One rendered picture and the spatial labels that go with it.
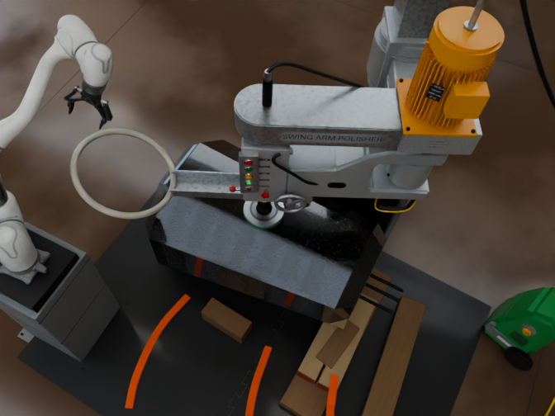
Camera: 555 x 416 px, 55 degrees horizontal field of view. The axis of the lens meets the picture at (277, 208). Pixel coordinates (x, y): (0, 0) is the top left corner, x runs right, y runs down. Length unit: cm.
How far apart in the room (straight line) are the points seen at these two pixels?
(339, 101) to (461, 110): 48
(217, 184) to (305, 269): 64
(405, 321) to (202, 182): 160
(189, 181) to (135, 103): 192
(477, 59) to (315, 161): 82
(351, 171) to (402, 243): 156
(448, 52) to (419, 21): 77
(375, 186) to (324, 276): 58
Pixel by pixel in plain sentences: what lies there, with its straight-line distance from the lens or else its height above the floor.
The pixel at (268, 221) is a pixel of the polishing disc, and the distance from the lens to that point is 273.
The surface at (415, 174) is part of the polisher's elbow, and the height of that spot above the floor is 138.
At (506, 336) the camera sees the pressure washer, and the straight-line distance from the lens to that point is 358.
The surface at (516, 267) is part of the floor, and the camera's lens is 400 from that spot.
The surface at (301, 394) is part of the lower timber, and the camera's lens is 323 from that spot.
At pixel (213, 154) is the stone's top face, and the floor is 82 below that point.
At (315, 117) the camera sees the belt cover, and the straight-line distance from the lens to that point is 208.
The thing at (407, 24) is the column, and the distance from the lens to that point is 262.
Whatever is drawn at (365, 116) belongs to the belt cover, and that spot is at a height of 169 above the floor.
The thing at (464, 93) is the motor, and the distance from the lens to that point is 192.
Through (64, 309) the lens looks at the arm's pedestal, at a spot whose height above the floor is 61.
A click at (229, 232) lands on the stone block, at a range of 285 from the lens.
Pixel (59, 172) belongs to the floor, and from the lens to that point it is 420.
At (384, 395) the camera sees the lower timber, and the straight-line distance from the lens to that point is 332.
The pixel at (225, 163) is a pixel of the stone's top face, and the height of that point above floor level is 82.
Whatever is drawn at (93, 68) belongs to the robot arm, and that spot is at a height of 184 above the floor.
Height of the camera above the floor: 327
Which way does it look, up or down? 60 degrees down
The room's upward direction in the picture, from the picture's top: 4 degrees clockwise
